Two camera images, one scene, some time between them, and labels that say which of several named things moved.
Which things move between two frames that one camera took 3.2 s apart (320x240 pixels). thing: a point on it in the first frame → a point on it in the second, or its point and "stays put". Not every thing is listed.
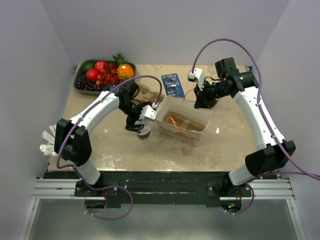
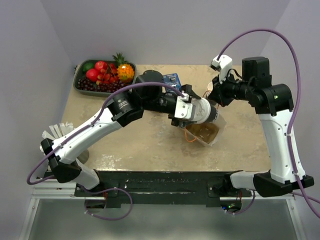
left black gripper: (131, 122) → (181, 122)
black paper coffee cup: (145, 132) → (214, 114)
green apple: (88, 65) stays put
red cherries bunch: (108, 75) stays put
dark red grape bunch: (84, 84) stays put
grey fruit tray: (80, 74) stays put
